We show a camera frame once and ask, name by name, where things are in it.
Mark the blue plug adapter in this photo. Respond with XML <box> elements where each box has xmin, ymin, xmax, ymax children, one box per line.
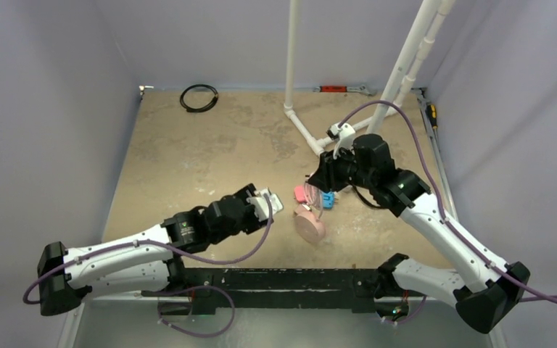
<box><xmin>321</xmin><ymin>191</ymin><xmax>339</xmax><ymax>210</ymax></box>

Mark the pink round socket with cord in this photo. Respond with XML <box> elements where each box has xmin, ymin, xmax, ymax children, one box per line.
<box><xmin>294</xmin><ymin>182</ymin><xmax>326</xmax><ymax>244</ymax></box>

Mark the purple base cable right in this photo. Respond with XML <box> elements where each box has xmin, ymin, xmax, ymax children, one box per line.
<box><xmin>378</xmin><ymin>290</ymin><xmax>429</xmax><ymax>328</ymax></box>

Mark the pink plug adapter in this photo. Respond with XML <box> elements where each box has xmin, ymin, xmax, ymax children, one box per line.
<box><xmin>294</xmin><ymin>185</ymin><xmax>308</xmax><ymax>204</ymax></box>

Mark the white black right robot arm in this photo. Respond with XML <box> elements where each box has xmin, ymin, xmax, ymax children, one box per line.
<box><xmin>307</xmin><ymin>134</ymin><xmax>530</xmax><ymax>334</ymax></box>

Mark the small black coiled cable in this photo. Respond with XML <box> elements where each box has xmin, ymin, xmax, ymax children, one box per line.
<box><xmin>179</xmin><ymin>83</ymin><xmax>219</xmax><ymax>114</ymax></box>

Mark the white PVC pipe frame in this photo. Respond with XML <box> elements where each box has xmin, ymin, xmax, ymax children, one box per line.
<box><xmin>283</xmin><ymin>0</ymin><xmax>455</xmax><ymax>155</ymax></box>

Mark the red handled adjustable wrench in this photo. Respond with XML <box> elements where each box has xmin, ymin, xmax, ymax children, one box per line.
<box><xmin>313</xmin><ymin>85</ymin><xmax>376</xmax><ymax>96</ymax></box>

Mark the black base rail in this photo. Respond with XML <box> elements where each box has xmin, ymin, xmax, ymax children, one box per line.
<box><xmin>141</xmin><ymin>253</ymin><xmax>408</xmax><ymax>315</ymax></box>

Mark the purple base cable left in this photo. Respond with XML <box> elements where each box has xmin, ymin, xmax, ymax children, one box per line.
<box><xmin>157</xmin><ymin>284</ymin><xmax>236</xmax><ymax>338</ymax></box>

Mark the yellow black screwdriver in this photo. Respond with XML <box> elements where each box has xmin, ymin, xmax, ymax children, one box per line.
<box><xmin>426</xmin><ymin>103</ymin><xmax>438</xmax><ymax>130</ymax></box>

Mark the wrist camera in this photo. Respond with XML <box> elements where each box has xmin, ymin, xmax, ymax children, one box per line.
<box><xmin>327</xmin><ymin>123</ymin><xmax>356</xmax><ymax>160</ymax></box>
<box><xmin>246</xmin><ymin>188</ymin><xmax>284</xmax><ymax>222</ymax></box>

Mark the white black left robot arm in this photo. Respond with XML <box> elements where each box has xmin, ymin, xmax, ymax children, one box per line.
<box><xmin>30</xmin><ymin>184</ymin><xmax>284</xmax><ymax>317</ymax></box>

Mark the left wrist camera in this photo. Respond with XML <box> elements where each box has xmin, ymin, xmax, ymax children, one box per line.
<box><xmin>246</xmin><ymin>188</ymin><xmax>284</xmax><ymax>222</ymax></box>

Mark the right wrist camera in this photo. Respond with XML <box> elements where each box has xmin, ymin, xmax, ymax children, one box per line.
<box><xmin>327</xmin><ymin>123</ymin><xmax>356</xmax><ymax>160</ymax></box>

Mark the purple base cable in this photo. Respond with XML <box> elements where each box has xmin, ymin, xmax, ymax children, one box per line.
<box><xmin>157</xmin><ymin>284</ymin><xmax>236</xmax><ymax>338</ymax></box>
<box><xmin>378</xmin><ymin>290</ymin><xmax>429</xmax><ymax>328</ymax></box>

